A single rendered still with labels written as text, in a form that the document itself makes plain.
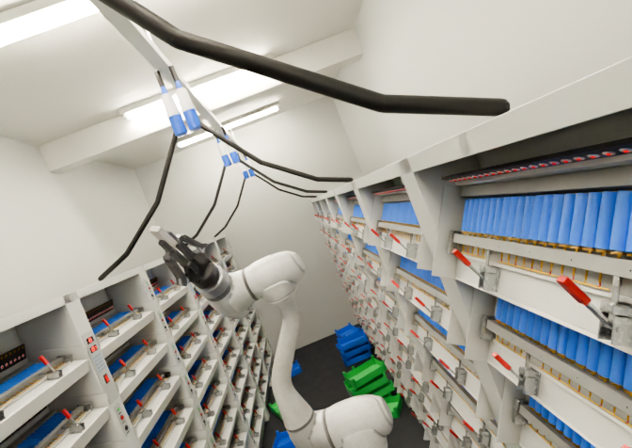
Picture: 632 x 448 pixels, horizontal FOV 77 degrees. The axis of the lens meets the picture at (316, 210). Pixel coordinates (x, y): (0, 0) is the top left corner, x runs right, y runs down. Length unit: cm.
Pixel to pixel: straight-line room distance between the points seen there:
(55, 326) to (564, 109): 170
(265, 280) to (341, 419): 51
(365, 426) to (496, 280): 77
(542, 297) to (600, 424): 18
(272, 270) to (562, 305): 76
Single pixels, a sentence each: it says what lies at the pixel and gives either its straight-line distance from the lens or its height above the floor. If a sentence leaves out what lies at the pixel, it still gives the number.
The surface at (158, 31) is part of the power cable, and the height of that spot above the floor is 199.
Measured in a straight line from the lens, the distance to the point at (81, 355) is 178.
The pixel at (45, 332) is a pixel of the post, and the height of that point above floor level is 162.
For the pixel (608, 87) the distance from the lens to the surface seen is 39.
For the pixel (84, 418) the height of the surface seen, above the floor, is 130.
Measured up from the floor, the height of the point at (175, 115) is 232.
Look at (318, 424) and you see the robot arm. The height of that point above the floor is 105.
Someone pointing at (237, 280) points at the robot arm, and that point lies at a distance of 117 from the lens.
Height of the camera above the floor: 171
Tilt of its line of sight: 2 degrees down
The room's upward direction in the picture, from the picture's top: 22 degrees counter-clockwise
